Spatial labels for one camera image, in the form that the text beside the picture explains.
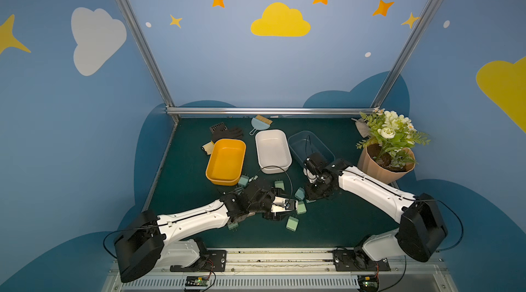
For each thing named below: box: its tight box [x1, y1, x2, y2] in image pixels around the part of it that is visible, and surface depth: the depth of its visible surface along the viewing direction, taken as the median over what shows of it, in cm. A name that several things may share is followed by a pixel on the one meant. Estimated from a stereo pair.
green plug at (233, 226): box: [227, 222, 240, 232], surface depth 82 cm
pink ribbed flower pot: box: [357, 143, 416, 185], surface depth 86 cm
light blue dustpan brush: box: [249, 114, 274, 136], surface depth 122 cm
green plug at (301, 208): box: [296, 202, 307, 215], surface depth 88 cm
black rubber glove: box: [209, 122, 244, 144], surface depth 117 cm
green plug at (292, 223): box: [286, 215, 300, 232], surface depth 84 cm
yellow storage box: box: [205, 138, 247, 186], surface depth 105 cm
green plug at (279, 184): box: [274, 180, 285, 191], surface depth 95 cm
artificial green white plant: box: [356, 106, 431, 168], surface depth 79 cm
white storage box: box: [254, 129, 293, 175], surface depth 109 cm
